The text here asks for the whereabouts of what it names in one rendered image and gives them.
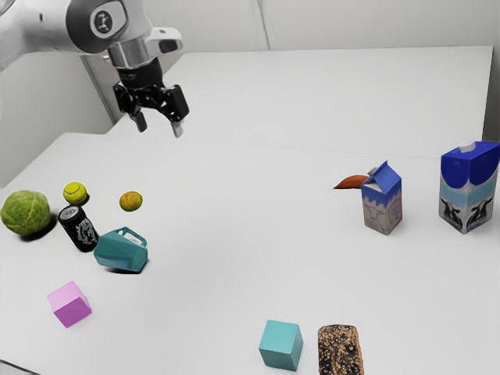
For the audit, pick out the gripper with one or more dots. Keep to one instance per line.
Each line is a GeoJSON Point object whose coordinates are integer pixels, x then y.
{"type": "Point", "coordinates": [141, 79]}

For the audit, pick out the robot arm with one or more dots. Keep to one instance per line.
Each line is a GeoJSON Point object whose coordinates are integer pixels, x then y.
{"type": "Point", "coordinates": [78, 27]}

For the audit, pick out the teal faceted mug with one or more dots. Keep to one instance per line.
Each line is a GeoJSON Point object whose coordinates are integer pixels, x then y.
{"type": "Point", "coordinates": [119, 252]}

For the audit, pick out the orange fruit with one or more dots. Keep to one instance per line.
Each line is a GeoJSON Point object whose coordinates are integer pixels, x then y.
{"type": "Point", "coordinates": [131, 201]}

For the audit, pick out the yellow tennis ball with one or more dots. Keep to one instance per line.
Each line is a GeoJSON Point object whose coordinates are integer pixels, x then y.
{"type": "Point", "coordinates": [74, 192]}

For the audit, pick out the black drink can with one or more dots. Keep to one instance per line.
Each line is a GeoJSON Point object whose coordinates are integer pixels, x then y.
{"type": "Point", "coordinates": [78, 228]}

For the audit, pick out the green cabbage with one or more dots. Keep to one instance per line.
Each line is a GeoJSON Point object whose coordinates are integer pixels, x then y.
{"type": "Point", "coordinates": [25, 212]}

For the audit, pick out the orange sweet potato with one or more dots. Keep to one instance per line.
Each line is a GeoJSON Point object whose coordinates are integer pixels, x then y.
{"type": "Point", "coordinates": [351, 182]}

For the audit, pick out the pink block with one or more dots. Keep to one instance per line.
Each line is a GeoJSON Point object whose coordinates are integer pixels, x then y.
{"type": "Point", "coordinates": [69, 304]}

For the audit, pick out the small blue milk carton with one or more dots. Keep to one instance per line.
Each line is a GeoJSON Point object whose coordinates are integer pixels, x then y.
{"type": "Point", "coordinates": [381, 201]}

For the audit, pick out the teal block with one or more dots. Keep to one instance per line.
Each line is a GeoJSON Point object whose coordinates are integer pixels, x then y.
{"type": "Point", "coordinates": [280, 345]}

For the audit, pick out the brown speckled bread loaf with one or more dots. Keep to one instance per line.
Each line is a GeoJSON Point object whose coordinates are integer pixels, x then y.
{"type": "Point", "coordinates": [340, 349]}

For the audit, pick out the large blue milk carton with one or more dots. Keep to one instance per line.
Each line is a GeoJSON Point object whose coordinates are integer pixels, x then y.
{"type": "Point", "coordinates": [466, 187]}

